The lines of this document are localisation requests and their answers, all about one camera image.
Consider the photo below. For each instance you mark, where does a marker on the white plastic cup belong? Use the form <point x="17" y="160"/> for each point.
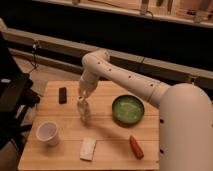
<point x="47" y="132"/>

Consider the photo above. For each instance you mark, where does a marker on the wooden table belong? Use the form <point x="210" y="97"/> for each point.
<point x="112" y="151"/>

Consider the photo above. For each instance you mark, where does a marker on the white sponge block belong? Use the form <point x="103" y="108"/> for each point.
<point x="87" y="149"/>

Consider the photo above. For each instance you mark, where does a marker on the clear plastic bottle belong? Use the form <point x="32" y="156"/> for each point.
<point x="83" y="108"/>

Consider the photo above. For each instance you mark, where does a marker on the black chair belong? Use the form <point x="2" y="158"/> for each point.
<point x="16" y="96"/>

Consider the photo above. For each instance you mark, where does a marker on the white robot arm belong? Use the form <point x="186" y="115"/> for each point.
<point x="185" y="112"/>

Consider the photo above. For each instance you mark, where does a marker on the red carrot toy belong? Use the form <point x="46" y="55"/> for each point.
<point x="137" y="150"/>

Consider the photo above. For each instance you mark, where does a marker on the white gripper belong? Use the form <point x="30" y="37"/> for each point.
<point x="86" y="87"/>

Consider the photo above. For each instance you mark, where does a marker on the green bowl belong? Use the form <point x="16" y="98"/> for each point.
<point x="127" y="109"/>

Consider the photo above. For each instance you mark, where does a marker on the black rectangular block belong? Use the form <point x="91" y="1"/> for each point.
<point x="62" y="95"/>

